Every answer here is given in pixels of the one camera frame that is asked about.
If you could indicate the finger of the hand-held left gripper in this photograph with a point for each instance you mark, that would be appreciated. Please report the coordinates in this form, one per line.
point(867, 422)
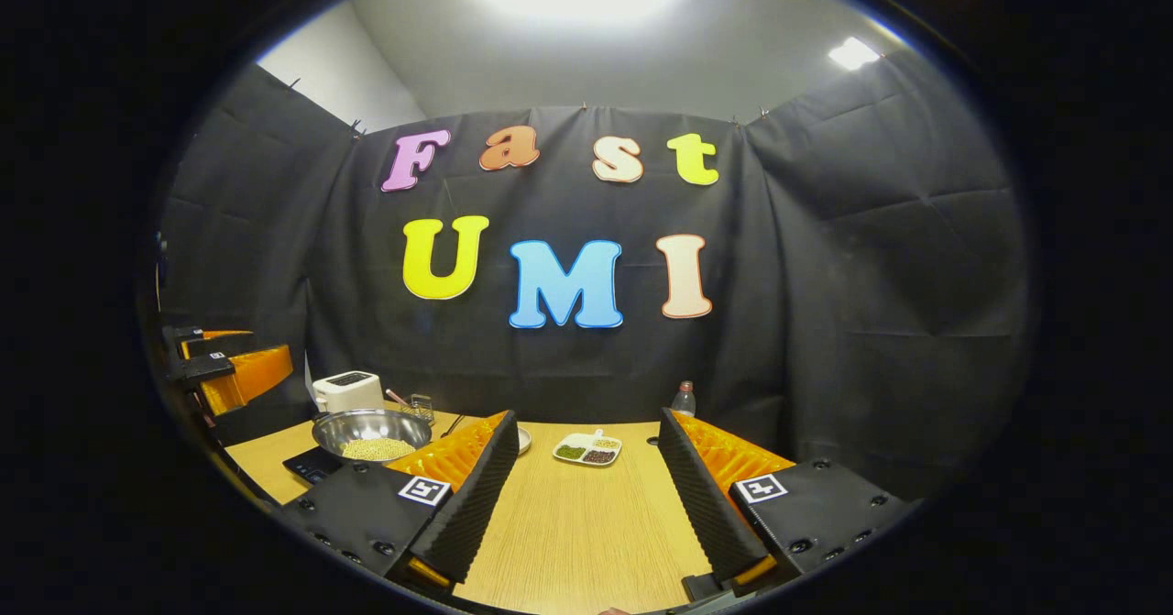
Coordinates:
point(252, 372)
point(197, 342)

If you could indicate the dark red bean portion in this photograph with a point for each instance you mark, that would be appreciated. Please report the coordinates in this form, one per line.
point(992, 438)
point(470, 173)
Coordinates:
point(599, 457)

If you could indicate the pink straw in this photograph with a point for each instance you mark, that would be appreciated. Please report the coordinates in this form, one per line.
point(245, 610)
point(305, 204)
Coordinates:
point(397, 397)

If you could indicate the black backdrop cloth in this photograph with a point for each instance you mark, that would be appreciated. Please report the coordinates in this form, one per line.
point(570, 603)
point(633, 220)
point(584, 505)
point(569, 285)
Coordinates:
point(871, 276)

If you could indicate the white toaster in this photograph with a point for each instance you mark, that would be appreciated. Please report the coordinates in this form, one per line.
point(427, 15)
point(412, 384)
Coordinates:
point(346, 393)

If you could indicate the stainless steel pot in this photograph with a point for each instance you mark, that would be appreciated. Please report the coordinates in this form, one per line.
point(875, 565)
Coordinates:
point(367, 424)

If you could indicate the green mung bean portion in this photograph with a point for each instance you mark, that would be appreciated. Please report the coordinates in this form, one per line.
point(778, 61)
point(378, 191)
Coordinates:
point(570, 453)

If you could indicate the large soybean heap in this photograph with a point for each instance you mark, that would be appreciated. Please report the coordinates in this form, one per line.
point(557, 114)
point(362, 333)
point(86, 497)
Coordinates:
point(378, 450)

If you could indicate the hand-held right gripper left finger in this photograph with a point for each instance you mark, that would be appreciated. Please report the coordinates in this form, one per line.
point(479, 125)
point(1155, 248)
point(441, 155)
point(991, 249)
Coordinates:
point(472, 505)

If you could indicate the white round plate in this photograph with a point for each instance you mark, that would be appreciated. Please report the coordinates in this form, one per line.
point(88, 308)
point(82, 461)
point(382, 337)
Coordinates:
point(523, 441)

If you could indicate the black induction cooktop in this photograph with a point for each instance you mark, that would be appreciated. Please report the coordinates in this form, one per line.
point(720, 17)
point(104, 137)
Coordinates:
point(310, 464)

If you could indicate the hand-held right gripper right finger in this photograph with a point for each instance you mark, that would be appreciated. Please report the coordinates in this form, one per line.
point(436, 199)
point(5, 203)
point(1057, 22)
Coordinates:
point(701, 496)

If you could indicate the small ceiling light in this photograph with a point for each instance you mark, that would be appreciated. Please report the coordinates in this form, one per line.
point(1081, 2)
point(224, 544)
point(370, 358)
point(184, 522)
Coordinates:
point(852, 53)

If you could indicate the white divided dish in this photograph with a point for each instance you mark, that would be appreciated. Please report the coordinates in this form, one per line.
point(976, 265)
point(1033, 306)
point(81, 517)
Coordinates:
point(575, 439)

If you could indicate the clear water bottle red label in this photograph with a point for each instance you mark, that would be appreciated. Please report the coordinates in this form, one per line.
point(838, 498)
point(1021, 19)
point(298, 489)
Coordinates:
point(684, 401)

